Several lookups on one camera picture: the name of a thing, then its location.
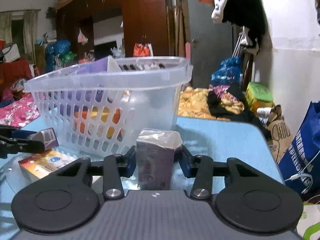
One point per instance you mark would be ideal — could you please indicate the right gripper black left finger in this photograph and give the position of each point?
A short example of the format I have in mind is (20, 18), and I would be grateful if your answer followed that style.
(114, 167)

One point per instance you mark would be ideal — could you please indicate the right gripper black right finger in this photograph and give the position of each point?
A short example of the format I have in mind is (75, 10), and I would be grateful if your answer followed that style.
(199, 167)

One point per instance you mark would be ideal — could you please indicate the white orange medicine box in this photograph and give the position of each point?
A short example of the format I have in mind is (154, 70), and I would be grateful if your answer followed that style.
(39, 166)

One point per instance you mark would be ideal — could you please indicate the small purple-brown box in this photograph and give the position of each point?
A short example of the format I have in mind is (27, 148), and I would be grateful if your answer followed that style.
(47, 137)

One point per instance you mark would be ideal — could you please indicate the dark packet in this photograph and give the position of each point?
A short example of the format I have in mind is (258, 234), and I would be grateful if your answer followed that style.
(155, 154)

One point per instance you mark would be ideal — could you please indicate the clear plastic lattice basket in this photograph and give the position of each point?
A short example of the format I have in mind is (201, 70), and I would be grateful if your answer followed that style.
(147, 92)

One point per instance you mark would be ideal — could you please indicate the purple sanitary pad pack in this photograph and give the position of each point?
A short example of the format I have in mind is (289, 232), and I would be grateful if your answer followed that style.
(106, 64)

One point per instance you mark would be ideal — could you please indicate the yellow patterned blanket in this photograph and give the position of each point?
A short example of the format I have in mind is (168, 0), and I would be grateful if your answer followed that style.
(215, 103)

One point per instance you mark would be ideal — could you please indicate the brown paper bag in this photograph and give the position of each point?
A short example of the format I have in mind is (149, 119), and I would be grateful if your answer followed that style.
(281, 137)

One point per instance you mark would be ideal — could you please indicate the green lidded box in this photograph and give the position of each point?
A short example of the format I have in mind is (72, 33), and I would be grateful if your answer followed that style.
(258, 96)

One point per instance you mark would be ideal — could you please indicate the blue plastic bag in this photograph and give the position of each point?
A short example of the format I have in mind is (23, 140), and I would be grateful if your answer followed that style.
(229, 72)

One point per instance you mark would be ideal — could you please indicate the blue shopping bag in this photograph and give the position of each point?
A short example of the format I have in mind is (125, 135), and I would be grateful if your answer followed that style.
(300, 164)

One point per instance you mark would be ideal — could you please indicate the orange and white hanging bag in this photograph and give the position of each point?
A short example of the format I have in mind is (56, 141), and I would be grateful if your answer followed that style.
(142, 50)

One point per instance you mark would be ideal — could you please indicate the grey metal door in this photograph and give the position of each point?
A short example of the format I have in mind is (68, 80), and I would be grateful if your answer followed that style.
(211, 43)

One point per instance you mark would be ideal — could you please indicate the black hanging garment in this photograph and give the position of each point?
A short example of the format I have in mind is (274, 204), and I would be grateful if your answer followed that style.
(248, 14)

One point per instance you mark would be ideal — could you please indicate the dark red wooden wardrobe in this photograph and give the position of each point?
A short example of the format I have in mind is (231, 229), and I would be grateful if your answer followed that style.
(145, 21)

